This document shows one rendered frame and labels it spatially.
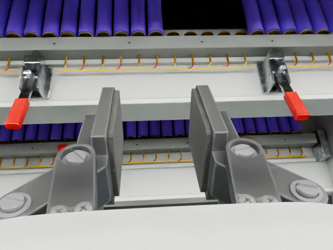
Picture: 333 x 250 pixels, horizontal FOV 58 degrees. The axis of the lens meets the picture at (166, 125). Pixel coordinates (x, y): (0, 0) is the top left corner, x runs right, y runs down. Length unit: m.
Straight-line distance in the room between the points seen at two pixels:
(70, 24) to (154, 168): 0.26
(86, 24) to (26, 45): 0.07
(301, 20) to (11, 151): 0.45
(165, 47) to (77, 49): 0.10
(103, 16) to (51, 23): 0.06
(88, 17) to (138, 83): 0.10
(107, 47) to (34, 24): 0.09
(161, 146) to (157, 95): 0.16
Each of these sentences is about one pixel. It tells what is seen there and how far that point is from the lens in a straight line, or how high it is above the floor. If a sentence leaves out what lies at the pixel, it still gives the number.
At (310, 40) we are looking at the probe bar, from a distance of 0.40.
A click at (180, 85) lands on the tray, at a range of 0.35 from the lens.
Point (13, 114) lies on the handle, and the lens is 0.30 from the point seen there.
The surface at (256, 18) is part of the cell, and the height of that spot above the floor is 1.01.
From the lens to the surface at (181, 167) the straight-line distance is 0.50.
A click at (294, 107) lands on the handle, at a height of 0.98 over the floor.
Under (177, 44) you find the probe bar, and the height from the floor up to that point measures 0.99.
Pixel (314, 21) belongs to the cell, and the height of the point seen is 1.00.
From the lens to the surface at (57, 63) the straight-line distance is 0.37.
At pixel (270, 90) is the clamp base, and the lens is 0.36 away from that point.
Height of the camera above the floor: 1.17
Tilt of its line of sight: 45 degrees down
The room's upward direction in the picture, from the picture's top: 2 degrees clockwise
